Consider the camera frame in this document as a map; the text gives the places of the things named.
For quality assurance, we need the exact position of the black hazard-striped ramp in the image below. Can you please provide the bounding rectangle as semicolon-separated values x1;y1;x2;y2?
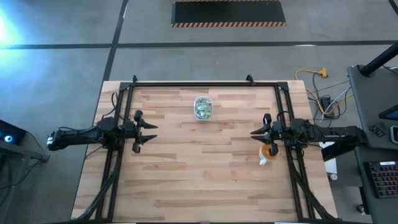
170;0;287;28

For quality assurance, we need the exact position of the clear plastic container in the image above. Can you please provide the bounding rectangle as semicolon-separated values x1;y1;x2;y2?
193;95;214;121

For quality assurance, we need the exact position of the yellow extension cord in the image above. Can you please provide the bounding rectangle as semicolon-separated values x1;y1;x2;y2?
294;67;355;114

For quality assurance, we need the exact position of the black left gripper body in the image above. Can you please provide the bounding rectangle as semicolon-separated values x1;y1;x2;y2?
123;110;144;154

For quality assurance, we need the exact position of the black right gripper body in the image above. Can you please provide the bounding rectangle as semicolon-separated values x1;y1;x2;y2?
262;113;283;157

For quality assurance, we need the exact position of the backlit black keyboard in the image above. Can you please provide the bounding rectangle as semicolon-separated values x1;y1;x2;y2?
364;160;398;199

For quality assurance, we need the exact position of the white box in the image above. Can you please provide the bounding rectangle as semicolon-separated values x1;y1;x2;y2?
317;138;338;175

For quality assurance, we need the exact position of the yellow mug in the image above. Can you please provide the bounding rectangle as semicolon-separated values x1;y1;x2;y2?
258;143;280;166

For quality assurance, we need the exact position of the black aluminium table frame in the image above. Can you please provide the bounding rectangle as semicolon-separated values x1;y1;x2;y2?
76;73;335;224

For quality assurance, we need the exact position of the black computer with blue light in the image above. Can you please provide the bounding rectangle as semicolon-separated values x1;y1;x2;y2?
0;119;27;146

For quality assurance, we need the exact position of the small black controller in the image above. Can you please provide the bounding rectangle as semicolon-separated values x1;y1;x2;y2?
369;124;386;138

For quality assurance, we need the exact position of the black left camera cable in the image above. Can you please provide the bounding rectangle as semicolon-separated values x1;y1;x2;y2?
109;91;125;122

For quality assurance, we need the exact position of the black power strip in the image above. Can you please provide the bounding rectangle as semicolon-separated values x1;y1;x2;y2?
320;95;336;118

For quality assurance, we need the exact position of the dark grey keyboard desk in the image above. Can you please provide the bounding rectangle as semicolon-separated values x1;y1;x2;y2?
354;145;398;224

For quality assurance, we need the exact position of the black side stand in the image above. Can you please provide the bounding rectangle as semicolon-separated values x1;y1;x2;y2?
0;136;50;164

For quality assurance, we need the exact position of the black tablet screen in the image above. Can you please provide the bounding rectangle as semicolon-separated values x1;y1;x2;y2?
378;104;398;121

